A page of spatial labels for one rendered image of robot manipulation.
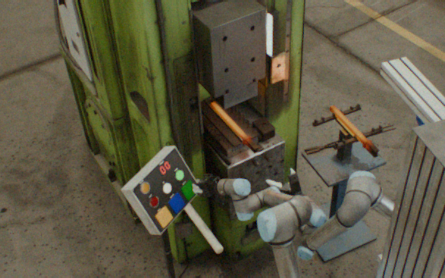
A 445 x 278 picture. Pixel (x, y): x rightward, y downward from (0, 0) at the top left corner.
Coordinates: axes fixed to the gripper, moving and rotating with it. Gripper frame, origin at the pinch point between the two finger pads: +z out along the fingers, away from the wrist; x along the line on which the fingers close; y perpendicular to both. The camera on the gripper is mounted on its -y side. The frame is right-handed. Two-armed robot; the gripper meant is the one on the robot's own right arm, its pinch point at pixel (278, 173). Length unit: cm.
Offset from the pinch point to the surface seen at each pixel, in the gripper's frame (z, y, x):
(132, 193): 12, -19, -73
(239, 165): 24.1, 10.6, -8.5
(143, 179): 16, -20, -65
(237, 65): 30, -51, -4
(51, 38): 344, 99, -26
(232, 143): 32.3, 0.8, -7.2
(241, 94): 30.0, -32.2, -2.1
